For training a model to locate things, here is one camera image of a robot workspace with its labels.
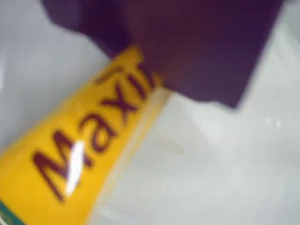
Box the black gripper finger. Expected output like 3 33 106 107
130 0 286 109
40 0 141 60

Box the yellow coffee stick packet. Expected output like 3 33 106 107
0 44 170 225

